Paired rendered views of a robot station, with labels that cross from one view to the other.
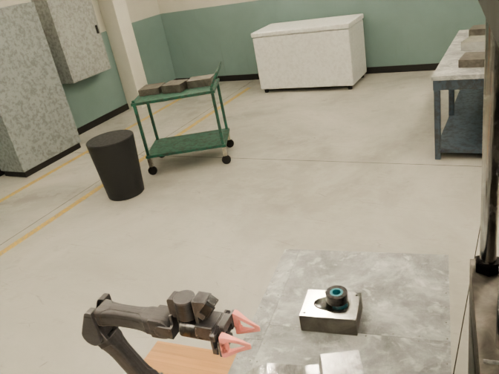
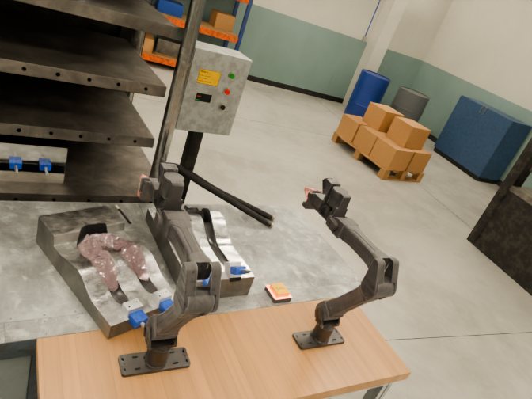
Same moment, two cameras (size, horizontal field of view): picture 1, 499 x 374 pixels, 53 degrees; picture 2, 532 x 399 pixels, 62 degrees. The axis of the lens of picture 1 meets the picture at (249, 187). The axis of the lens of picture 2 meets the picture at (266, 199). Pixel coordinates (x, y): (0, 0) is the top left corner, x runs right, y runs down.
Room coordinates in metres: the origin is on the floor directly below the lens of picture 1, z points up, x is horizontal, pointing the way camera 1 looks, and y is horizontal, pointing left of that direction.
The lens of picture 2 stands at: (1.88, 0.95, 1.85)
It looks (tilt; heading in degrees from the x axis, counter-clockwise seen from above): 26 degrees down; 208
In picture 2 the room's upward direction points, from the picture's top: 21 degrees clockwise
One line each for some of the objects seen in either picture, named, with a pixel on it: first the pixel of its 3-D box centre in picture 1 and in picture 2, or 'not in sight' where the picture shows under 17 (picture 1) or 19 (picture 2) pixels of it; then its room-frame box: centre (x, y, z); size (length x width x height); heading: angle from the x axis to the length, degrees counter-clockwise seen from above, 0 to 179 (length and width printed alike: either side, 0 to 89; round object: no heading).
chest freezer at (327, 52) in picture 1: (310, 54); not in sight; (7.67, -1.30, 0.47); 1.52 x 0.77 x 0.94; 58
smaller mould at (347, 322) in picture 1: (331, 311); not in sight; (1.43, -0.21, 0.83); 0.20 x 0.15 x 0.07; 67
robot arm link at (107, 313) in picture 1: (131, 324); (184, 258); (1.14, 0.40, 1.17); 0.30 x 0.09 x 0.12; 64
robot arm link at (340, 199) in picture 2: not in sight; (338, 209); (0.53, 0.52, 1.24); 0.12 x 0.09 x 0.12; 63
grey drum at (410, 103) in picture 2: not in sight; (403, 115); (-6.27, -1.34, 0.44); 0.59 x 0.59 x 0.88
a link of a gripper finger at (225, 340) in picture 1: (235, 339); not in sight; (0.97, 0.11, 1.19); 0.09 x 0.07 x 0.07; 64
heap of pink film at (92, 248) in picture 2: not in sight; (112, 253); (1.04, 0.04, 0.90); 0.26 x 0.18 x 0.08; 84
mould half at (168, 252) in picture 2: not in sight; (197, 241); (0.68, 0.10, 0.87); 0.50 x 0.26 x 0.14; 67
